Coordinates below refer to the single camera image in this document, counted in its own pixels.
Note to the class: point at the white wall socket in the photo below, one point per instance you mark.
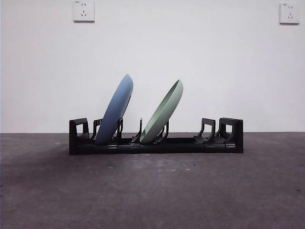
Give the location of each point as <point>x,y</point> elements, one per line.
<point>84,10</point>
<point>289,13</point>

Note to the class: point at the green round plate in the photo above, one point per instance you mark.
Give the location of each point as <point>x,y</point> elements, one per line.
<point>164,112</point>

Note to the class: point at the blue round plate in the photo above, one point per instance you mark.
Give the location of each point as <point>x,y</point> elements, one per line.
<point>114,109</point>

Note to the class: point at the black plate rack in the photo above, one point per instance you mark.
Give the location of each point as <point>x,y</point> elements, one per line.
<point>181,148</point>

